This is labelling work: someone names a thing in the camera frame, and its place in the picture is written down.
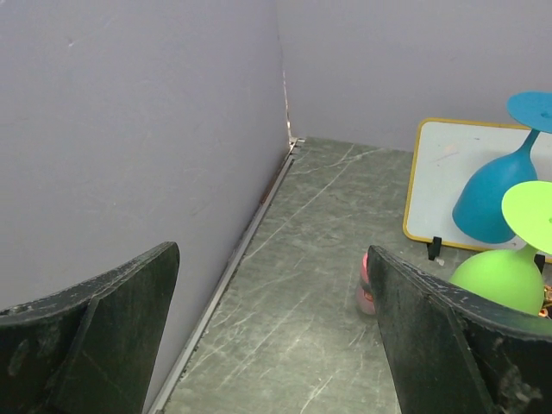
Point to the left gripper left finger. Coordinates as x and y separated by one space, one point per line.
92 347

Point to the green plastic wine glass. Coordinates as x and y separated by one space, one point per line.
511 277

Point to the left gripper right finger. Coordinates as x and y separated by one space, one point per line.
452 351

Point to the gold framed mirror tray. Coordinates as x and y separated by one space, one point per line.
447 152

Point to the pink small bottle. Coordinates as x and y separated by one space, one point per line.
363 293

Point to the blue plastic wine glass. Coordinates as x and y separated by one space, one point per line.
477 212

